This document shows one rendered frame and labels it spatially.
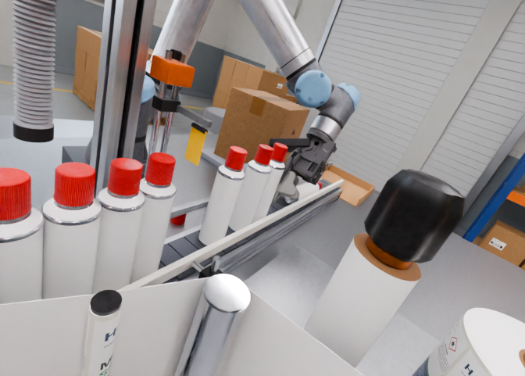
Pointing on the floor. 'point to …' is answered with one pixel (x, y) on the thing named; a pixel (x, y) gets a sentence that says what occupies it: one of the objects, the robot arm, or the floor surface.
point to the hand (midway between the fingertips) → (273, 196)
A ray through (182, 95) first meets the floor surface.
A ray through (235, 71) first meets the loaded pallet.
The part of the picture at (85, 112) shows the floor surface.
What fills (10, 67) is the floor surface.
